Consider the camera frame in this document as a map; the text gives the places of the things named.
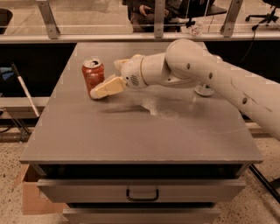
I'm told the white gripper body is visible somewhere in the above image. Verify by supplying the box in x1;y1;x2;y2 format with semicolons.
121;55;145;89

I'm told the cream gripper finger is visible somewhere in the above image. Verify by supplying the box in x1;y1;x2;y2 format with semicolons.
89;74;127;100
114;54;143;71

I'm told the red coke can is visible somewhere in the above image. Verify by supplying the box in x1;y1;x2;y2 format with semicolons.
81;58;104;94

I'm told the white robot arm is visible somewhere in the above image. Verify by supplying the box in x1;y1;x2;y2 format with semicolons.
90;39;280;140

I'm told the white green soda can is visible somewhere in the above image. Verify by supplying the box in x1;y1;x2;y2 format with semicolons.
193;54;224;97

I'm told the seated person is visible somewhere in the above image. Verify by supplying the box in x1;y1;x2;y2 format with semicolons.
122;0;182;32

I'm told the grey cabinet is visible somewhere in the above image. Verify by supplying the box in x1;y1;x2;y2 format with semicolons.
21;43;262;211

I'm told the white black stick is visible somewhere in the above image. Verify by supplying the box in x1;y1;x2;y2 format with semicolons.
11;62;40;117

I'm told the metal railing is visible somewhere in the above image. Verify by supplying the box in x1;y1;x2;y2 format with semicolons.
0;0;280;42

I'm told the grey top drawer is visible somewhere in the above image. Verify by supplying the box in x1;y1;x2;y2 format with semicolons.
38;179;245;204

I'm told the cardboard box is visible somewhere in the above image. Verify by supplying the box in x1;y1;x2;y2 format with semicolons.
13;164;67;215

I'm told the black office chair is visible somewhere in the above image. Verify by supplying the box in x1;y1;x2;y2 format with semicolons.
245;0;280;32

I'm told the black drawer handle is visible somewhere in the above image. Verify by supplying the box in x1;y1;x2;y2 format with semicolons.
126;189;159;202

